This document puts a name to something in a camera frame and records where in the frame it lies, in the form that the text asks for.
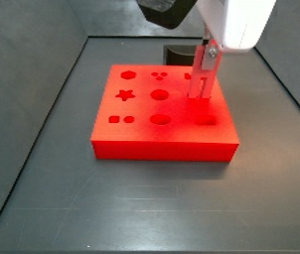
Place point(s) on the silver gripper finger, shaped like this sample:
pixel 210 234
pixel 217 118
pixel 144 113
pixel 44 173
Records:
pixel 210 54

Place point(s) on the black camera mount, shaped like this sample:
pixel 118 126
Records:
pixel 166 13

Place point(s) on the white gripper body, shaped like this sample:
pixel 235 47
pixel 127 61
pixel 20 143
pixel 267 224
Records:
pixel 236 21

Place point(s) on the red double-square peg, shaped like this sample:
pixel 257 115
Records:
pixel 201 85

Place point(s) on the black curved holder block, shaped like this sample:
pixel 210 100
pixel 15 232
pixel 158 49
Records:
pixel 178 54

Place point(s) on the red shape-sorter block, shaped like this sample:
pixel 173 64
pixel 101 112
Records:
pixel 148 120

